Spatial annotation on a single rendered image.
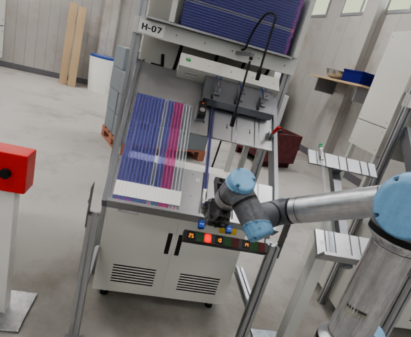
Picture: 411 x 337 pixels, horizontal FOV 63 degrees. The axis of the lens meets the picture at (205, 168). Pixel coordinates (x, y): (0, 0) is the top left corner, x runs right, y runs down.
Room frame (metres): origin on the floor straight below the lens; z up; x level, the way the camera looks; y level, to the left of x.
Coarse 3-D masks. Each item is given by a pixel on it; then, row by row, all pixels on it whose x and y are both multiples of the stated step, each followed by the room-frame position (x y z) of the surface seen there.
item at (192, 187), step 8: (120, 160) 1.24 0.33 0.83; (184, 168) 1.31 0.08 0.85; (184, 176) 1.29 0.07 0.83; (192, 176) 1.30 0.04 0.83; (200, 176) 1.31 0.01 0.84; (208, 176) 1.32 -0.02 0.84; (216, 176) 1.33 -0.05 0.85; (112, 184) 1.17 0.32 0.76; (184, 184) 1.26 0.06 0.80; (192, 184) 1.27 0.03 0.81; (200, 184) 1.28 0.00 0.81; (208, 184) 1.30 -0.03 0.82; (256, 184) 1.37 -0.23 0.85; (112, 192) 1.14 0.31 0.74; (184, 192) 1.24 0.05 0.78; (192, 192) 1.25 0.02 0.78; (200, 192) 1.26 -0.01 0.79; (208, 192) 1.27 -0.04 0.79; (256, 192) 1.34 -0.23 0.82; (264, 192) 1.36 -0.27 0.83; (272, 192) 1.37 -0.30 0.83; (184, 200) 1.21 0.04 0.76; (192, 200) 1.23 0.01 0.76; (200, 200) 1.23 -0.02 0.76; (264, 200) 1.33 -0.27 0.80; (272, 200) 1.34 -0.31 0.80; (184, 208) 1.19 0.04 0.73; (192, 208) 1.20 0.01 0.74; (200, 208) 1.21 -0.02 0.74; (232, 216) 1.23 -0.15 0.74
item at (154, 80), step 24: (144, 72) 1.58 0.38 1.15; (168, 72) 1.63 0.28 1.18; (168, 96) 1.53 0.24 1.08; (192, 96) 1.58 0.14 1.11; (192, 120) 1.49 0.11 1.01; (216, 120) 1.53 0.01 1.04; (240, 120) 1.58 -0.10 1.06; (264, 120) 1.62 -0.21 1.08; (240, 144) 1.49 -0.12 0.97; (264, 144) 1.53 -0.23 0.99
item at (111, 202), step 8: (112, 200) 1.10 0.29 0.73; (120, 200) 1.11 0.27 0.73; (120, 208) 1.15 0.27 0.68; (128, 208) 1.14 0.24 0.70; (136, 208) 1.14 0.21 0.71; (144, 208) 1.13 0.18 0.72; (152, 208) 1.13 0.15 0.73; (160, 208) 1.14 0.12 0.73; (168, 208) 1.15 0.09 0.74; (168, 216) 1.18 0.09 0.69; (176, 216) 1.18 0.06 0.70; (184, 216) 1.17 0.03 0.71; (192, 216) 1.17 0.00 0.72; (200, 216) 1.17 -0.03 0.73; (232, 224) 1.21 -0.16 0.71; (240, 224) 1.20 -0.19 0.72
